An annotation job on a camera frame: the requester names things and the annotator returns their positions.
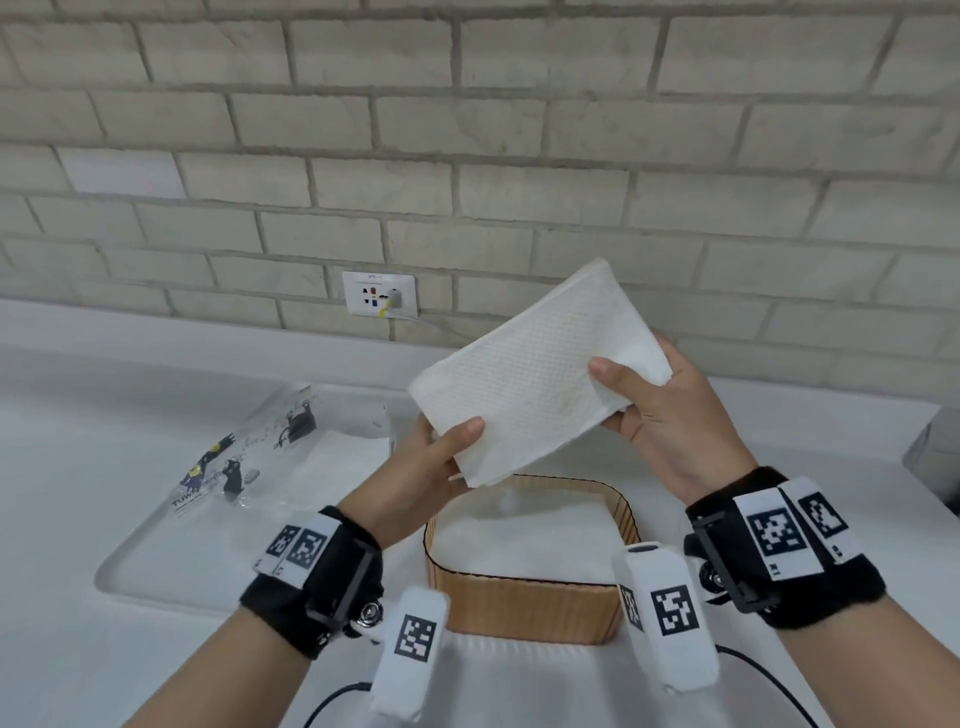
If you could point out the person's left hand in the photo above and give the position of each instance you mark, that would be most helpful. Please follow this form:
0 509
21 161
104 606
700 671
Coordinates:
401 487

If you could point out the person's right hand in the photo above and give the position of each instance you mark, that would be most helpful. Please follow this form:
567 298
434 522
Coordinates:
690 427

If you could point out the person's left thumb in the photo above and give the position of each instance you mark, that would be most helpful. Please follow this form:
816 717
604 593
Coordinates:
461 435

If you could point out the person's right thumb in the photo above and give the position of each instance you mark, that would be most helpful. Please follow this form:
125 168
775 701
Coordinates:
613 377

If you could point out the white paper napkin stack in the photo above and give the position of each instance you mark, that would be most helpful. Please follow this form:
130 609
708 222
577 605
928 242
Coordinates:
525 375

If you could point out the person's left forearm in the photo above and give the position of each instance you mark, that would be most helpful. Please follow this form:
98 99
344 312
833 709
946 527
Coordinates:
225 675

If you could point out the person's right forearm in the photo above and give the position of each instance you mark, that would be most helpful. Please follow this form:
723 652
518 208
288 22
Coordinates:
870 660

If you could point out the white napkins pile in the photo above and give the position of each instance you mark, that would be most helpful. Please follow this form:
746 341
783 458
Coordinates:
525 536

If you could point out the brown corrugated napkin basket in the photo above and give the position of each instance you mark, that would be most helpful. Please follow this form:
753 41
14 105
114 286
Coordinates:
525 607

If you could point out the black left wristband with markers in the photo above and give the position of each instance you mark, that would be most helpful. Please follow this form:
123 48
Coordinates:
315 592

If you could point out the black wristband with markers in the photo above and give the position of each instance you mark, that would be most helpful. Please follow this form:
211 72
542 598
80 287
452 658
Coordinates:
315 592
780 555

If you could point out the black right wristband with markers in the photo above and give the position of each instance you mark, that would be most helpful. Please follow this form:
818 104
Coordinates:
780 555

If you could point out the white wall socket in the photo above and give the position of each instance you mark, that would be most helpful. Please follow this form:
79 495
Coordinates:
364 294

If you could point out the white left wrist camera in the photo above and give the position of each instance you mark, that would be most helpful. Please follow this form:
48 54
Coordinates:
411 645

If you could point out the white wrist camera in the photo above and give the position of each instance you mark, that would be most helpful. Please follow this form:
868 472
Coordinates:
411 645
671 615

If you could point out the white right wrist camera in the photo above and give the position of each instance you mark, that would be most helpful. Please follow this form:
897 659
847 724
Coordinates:
671 615

